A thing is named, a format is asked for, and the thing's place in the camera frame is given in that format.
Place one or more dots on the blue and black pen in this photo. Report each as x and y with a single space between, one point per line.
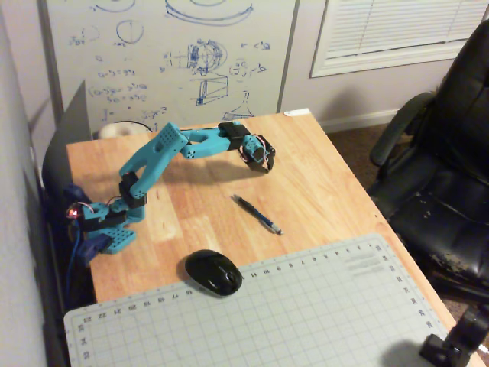
256 214

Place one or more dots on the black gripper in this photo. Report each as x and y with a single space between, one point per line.
264 159

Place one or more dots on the black computer mouse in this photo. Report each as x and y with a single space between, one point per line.
212 271

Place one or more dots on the blue table clamp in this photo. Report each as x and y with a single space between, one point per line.
74 193
89 250

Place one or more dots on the black camera stand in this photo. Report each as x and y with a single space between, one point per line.
454 340

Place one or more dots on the white window blinds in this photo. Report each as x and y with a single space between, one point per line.
401 34

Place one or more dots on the grey cutting mat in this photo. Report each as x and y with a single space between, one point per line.
267 317

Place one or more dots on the whiteboard with blue drawings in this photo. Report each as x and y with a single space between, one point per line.
172 57

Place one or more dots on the black leather office chair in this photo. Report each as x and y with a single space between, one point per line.
447 172

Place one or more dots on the controller board with red light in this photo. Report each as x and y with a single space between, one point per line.
73 211

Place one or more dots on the white tape roll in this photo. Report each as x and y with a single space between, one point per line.
122 129

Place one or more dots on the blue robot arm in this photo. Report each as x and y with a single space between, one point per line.
153 160

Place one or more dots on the white label sticker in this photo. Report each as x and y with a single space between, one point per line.
296 112

